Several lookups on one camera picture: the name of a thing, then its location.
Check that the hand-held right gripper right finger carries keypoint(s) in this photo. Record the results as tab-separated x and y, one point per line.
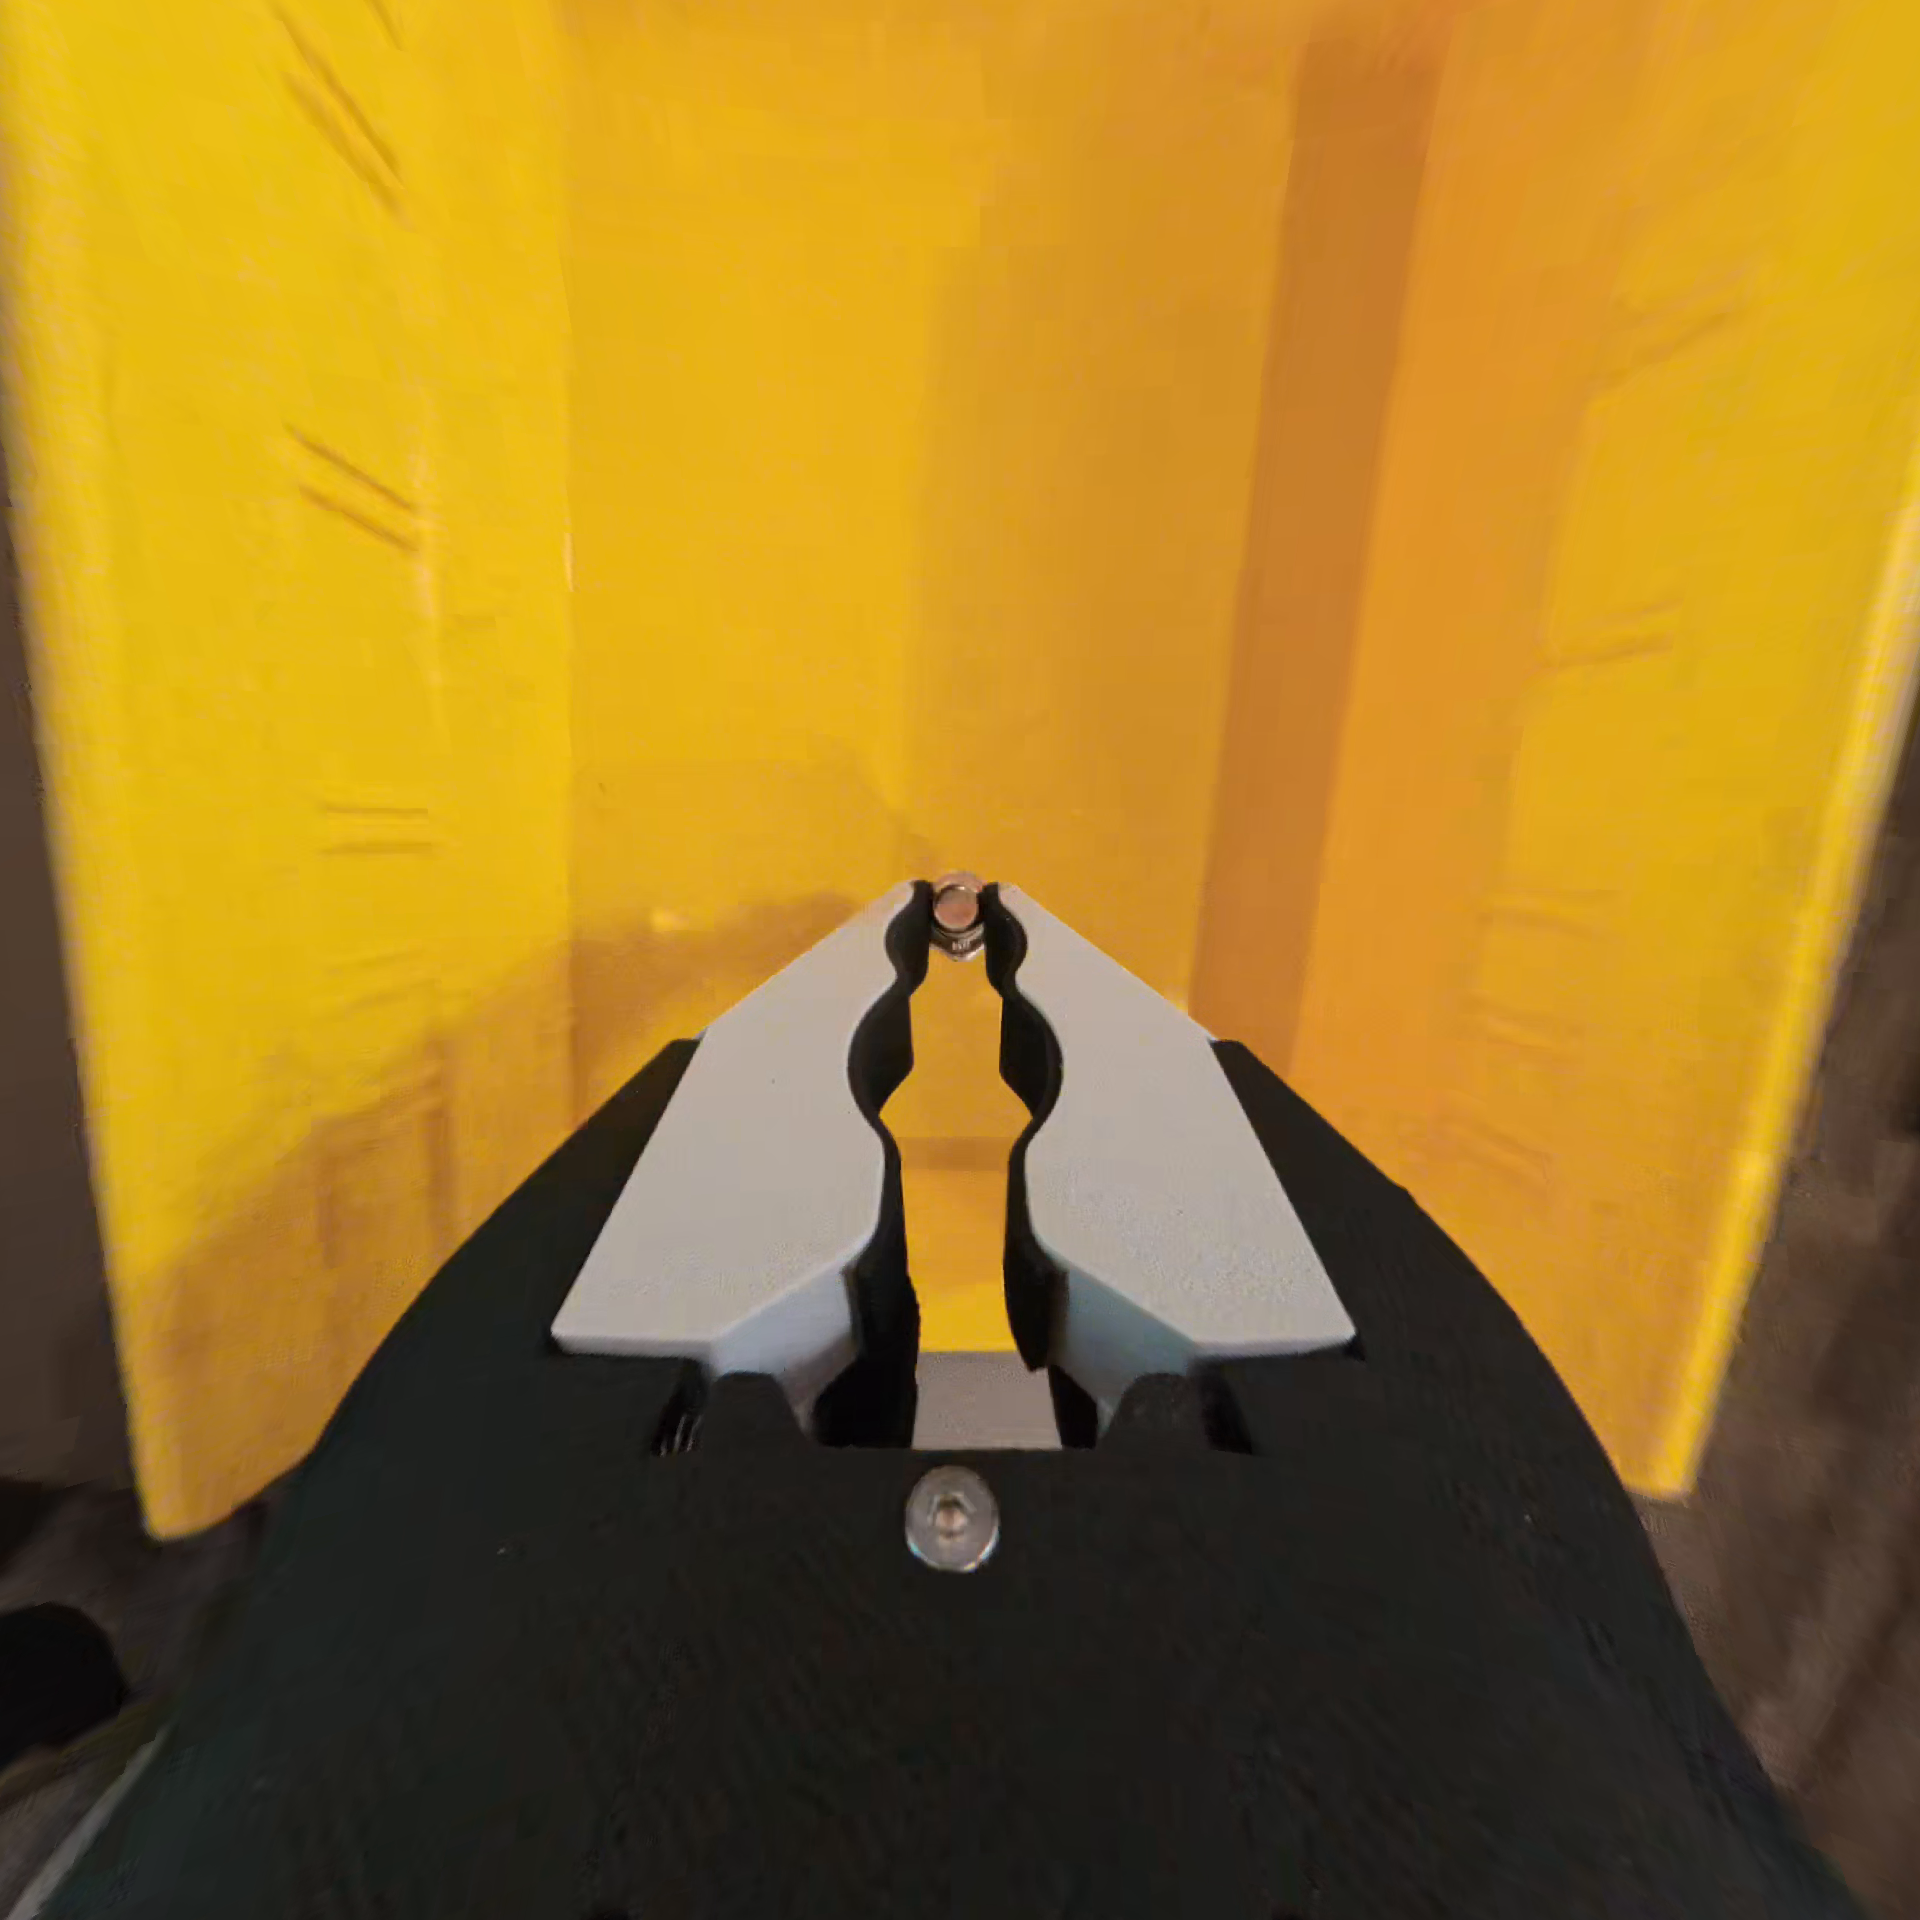
1185	1200

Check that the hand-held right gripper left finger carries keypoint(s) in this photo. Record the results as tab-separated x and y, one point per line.
734	1185

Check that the yellow plastic bin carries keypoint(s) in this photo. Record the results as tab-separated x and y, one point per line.
751	450

